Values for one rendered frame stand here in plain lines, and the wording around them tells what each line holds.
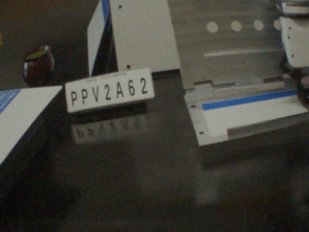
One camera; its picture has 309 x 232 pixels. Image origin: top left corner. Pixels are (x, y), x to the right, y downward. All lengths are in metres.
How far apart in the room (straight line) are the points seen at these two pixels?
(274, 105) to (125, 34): 0.37
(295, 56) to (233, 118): 0.18
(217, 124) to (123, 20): 0.34
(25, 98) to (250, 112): 0.40
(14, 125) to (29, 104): 0.08
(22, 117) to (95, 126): 0.21
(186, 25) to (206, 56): 0.07
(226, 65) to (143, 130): 0.18
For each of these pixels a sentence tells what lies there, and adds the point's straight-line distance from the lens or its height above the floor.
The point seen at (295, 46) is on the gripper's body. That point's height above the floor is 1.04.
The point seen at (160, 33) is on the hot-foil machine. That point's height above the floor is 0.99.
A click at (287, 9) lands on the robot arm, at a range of 1.20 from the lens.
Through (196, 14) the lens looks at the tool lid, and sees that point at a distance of 1.31.
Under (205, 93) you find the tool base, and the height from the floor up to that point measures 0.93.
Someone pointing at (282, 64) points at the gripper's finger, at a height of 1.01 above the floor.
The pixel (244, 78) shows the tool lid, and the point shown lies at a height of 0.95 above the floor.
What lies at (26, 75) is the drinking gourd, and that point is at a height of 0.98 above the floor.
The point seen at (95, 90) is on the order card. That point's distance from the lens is 1.38.
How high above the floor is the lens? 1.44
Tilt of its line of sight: 24 degrees down
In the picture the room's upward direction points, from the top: 9 degrees counter-clockwise
